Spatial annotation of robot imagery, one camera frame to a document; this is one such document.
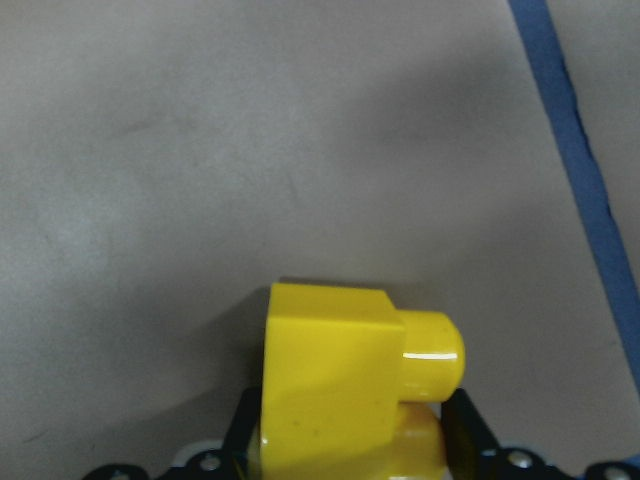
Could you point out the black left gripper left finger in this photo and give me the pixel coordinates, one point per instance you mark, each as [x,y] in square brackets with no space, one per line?
[244,424]

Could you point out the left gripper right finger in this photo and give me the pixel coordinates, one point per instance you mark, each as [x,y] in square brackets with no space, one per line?
[470,445]

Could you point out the yellow toy block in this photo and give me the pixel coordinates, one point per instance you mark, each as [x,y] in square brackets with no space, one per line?
[348,385]

